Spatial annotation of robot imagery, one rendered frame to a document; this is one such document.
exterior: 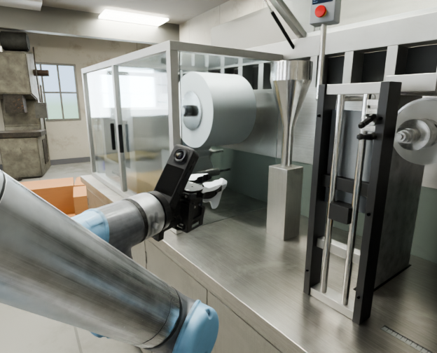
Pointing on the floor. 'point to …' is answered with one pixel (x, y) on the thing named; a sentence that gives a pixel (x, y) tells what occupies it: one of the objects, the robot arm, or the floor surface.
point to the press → (17, 105)
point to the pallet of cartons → (61, 194)
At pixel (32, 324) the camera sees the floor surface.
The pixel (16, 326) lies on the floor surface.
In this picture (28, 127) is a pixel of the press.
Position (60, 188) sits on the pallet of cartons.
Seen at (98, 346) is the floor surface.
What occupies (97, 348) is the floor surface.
